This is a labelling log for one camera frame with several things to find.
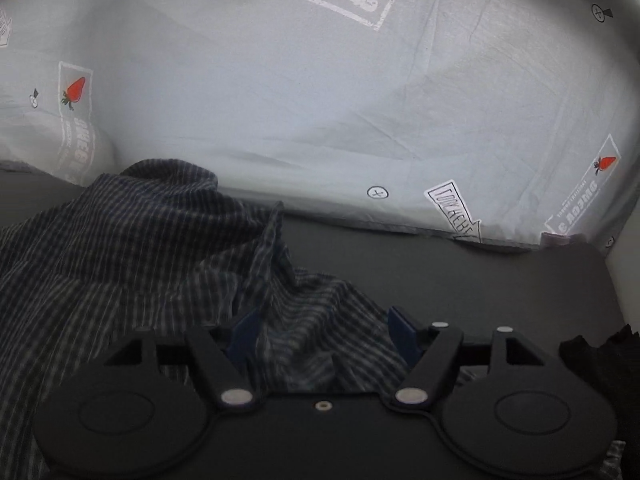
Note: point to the black folded garment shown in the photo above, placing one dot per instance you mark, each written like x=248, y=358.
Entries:
x=607, y=365

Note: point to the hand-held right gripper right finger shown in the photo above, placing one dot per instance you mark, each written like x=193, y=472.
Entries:
x=400, y=332

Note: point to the blue plaid shirt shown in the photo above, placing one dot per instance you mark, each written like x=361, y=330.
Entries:
x=150, y=260

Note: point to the grey printed bed sheet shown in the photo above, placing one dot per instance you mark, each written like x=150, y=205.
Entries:
x=310, y=100

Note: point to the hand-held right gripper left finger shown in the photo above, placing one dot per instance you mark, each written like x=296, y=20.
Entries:
x=245, y=334

